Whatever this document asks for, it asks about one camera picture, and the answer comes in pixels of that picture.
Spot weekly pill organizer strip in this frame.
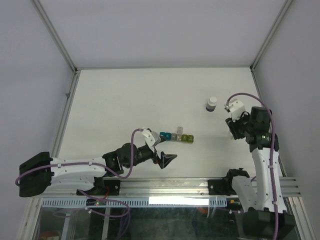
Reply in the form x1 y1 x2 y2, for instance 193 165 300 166
159 126 195 144

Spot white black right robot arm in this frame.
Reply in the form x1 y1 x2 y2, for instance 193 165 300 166
223 101 295 240

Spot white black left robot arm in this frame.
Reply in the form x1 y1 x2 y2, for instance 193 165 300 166
15 143 177 198

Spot aluminium mounting rail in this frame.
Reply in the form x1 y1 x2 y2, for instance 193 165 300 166
36 177 301 198

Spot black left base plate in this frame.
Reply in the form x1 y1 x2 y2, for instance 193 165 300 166
83 178 121 196

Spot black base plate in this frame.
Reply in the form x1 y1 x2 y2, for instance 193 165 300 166
207 178 254 196
83 178 121 196

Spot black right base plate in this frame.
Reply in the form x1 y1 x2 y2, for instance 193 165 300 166
207 178 254 196

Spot grey slotted cable duct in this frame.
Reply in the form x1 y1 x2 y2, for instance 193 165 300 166
41 196 227 209

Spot aluminium frame post right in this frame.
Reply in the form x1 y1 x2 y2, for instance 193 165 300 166
249 0 295 72

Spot aluminium frame post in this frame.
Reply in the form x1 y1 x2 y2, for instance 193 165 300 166
249 0 295 72
31 0 78 74

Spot aluminium frame post left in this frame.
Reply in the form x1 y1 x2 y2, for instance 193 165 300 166
31 0 78 74

